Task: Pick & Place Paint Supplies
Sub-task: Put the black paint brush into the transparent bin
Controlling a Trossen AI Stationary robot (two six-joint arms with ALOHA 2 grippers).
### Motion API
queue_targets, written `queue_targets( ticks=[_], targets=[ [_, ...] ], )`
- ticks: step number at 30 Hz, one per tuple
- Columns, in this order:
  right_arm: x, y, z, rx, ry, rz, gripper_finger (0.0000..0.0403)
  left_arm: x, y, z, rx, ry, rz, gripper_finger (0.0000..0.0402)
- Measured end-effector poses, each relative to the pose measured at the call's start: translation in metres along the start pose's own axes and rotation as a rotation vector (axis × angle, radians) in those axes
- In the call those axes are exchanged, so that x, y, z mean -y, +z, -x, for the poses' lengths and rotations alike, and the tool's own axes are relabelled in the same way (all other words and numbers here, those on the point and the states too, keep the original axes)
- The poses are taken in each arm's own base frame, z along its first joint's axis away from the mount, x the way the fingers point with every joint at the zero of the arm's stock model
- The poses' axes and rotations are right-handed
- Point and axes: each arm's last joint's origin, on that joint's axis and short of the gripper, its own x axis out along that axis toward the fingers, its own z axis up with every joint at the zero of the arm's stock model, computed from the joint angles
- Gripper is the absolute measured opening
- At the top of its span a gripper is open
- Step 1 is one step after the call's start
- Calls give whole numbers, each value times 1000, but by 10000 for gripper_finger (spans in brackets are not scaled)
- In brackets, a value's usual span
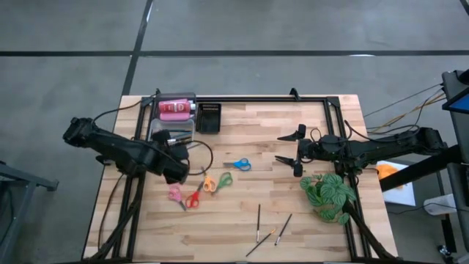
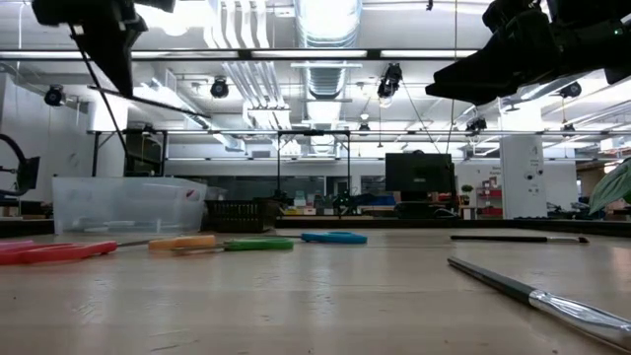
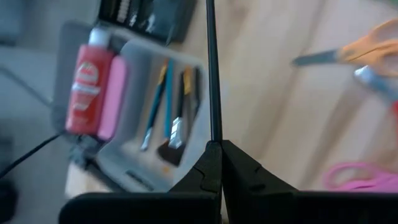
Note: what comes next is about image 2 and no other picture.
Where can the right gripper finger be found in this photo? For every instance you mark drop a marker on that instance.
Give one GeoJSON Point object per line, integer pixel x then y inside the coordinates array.
{"type": "Point", "coordinates": [468, 91]}
{"type": "Point", "coordinates": [468, 66]}

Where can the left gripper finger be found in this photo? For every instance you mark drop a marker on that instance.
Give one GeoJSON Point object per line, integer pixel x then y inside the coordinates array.
{"type": "Point", "coordinates": [118, 54]}

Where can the black paintbrush silver ferrule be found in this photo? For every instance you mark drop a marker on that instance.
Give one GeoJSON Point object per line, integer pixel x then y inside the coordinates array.
{"type": "Point", "coordinates": [493, 239]}

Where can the dark paintbrush silver ferrule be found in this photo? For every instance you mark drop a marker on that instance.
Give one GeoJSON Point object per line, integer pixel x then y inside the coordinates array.
{"type": "Point", "coordinates": [567, 310]}

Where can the black background robot arm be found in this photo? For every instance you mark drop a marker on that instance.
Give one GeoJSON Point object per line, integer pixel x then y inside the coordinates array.
{"type": "Point", "coordinates": [350, 202]}

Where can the black ceiling spotlight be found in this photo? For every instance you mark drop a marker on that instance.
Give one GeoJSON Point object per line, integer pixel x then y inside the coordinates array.
{"type": "Point", "coordinates": [54, 96]}
{"type": "Point", "coordinates": [389, 81]}
{"type": "Point", "coordinates": [571, 90]}
{"type": "Point", "coordinates": [477, 124]}
{"type": "Point", "coordinates": [219, 89]}
{"type": "Point", "coordinates": [364, 128]}

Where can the large black monitor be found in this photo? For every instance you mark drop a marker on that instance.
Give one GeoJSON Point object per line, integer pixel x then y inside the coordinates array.
{"type": "Point", "coordinates": [419, 172]}

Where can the white square pillar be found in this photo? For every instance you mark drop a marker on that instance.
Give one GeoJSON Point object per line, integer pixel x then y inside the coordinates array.
{"type": "Point", "coordinates": [522, 172]}

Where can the small black monitor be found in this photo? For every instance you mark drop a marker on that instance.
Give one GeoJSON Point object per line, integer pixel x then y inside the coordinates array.
{"type": "Point", "coordinates": [30, 172]}

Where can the clear plastic bin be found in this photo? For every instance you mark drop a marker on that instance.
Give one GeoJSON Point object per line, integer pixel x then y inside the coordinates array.
{"type": "Point", "coordinates": [128, 207]}

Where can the green leafy plant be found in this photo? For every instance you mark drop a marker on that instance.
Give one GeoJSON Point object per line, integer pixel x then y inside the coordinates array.
{"type": "Point", "coordinates": [616, 187]}

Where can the black mesh basket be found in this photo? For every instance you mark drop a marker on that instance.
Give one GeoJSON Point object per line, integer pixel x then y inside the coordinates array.
{"type": "Point", "coordinates": [239, 217]}

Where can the black ceiling light rail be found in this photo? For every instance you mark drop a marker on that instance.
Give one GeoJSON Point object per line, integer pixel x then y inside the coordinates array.
{"type": "Point", "coordinates": [373, 54]}

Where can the dark background shelf frame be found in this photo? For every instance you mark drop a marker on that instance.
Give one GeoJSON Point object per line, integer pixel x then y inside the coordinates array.
{"type": "Point", "coordinates": [143, 153]}

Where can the silver ceiling duct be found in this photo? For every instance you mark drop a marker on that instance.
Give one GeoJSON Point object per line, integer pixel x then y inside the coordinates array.
{"type": "Point", "coordinates": [328, 79]}

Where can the black background station frame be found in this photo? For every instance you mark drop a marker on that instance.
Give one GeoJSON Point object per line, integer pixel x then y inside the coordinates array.
{"type": "Point", "coordinates": [313, 132]}

